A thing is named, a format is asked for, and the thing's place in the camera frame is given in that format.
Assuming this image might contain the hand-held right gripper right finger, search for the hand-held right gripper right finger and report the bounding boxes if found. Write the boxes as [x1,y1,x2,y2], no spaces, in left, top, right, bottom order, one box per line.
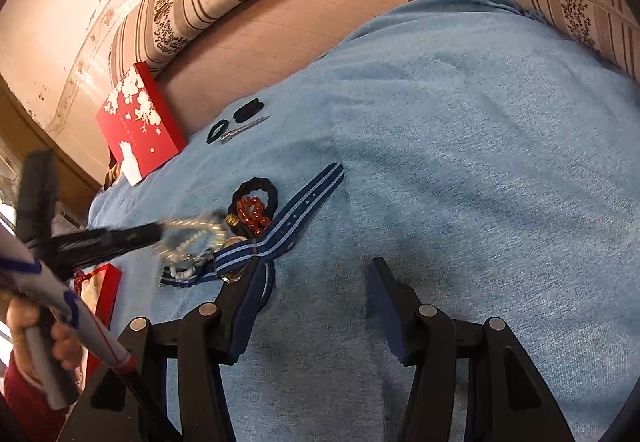
[369,258,576,442]

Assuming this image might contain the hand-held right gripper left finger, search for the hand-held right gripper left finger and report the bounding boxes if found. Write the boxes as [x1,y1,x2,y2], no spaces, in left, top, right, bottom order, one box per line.
[57,256,276,442]

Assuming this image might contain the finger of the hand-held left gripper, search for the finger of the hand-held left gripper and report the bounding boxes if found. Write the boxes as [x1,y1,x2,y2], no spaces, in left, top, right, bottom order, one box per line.
[50,221,165,269]

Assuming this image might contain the red cardboard box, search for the red cardboard box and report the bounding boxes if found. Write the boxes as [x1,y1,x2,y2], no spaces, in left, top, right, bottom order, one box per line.
[72,264,123,388]

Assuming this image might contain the pearl bracelet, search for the pearl bracelet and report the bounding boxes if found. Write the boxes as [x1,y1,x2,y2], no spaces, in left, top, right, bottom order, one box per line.
[152,214,233,279]

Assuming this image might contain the red bead bracelet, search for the red bead bracelet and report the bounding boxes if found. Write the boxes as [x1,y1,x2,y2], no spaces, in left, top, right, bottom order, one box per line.
[236,194,273,239]

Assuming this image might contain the black ruffled hair tie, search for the black ruffled hair tie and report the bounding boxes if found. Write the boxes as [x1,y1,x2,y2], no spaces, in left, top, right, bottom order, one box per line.
[227,177,280,235]

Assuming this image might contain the blue striped strap watch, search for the blue striped strap watch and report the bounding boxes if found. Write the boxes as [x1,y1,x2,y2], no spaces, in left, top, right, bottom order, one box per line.
[160,163,346,295]

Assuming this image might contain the person's left forearm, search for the person's left forearm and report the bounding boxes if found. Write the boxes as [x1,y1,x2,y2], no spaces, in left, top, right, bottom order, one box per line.
[0,354,78,442]

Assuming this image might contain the person's left hand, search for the person's left hand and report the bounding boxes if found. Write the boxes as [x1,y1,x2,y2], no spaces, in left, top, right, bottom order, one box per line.
[7,297,83,383]

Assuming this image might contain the brown patterned cloth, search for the brown patterned cloth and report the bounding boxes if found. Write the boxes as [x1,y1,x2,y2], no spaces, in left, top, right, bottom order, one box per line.
[104,157,124,190]

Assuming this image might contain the red cat print box lid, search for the red cat print box lid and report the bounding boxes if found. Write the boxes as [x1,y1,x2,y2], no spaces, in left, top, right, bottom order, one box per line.
[95,62,188,187]

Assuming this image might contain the silver hair clip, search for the silver hair clip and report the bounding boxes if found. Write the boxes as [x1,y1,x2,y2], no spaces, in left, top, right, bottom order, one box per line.
[220,115,271,145]

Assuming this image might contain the blue blanket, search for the blue blanket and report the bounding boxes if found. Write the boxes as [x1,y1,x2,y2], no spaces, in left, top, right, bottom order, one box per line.
[87,0,640,442]

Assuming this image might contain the black hair clip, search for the black hair clip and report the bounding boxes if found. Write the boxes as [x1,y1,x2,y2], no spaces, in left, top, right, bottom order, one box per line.
[233,98,263,123]

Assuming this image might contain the pink sofa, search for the pink sofa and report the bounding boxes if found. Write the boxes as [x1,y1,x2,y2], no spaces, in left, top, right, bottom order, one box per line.
[155,0,446,133]

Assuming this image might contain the thin black hair tie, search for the thin black hair tie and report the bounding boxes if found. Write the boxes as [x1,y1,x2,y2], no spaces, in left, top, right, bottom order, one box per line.
[206,119,230,143]

